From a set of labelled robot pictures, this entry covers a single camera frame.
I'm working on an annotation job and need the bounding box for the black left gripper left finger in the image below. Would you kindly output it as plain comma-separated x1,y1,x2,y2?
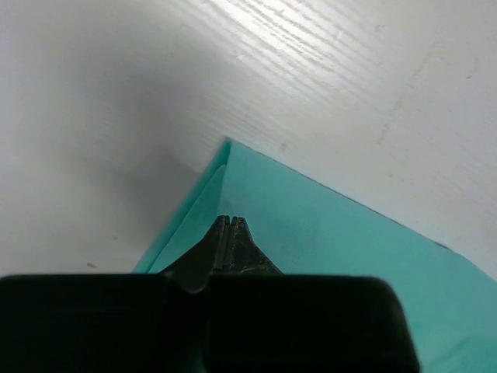
162,215,230,294

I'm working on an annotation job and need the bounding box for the teal t-shirt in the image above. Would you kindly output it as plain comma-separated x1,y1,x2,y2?
135,141,496,372

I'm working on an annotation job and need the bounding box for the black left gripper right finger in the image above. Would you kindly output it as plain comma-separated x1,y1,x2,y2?
227,217,283,274

